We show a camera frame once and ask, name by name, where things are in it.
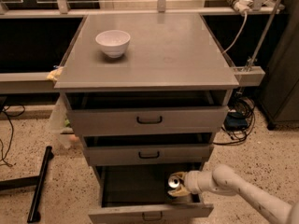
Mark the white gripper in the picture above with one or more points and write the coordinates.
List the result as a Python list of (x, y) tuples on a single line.
[(192, 182)]

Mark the blue pepsi can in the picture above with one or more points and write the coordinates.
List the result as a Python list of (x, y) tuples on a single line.
[(173, 182)]

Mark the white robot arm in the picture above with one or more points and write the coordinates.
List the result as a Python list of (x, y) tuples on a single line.
[(223, 180)]

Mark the grey middle drawer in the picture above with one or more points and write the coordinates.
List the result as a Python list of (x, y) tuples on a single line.
[(148, 149)]

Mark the grey drawer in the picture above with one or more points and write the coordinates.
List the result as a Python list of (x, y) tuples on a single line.
[(110, 118), (139, 193), (148, 149)]

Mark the grey bottom drawer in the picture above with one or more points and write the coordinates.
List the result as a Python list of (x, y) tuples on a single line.
[(139, 193)]

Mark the grey top drawer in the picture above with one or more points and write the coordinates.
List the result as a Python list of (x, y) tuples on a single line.
[(110, 118)]

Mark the grey drawer cabinet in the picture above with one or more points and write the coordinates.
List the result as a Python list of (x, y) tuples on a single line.
[(171, 61)]

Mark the dark grey cabinet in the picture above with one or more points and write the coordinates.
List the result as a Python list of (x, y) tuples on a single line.
[(279, 94)]

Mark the translucent plastic bag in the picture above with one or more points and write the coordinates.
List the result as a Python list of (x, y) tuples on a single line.
[(58, 124)]

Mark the black metal stand leg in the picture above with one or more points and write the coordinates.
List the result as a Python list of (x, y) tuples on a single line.
[(37, 181)]

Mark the white ceramic bowl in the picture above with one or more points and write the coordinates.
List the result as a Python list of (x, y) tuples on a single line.
[(113, 43)]

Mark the white power strip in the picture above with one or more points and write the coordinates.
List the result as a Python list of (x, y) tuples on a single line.
[(240, 6)]

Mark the metal rod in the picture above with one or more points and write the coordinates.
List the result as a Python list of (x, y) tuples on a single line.
[(252, 59)]

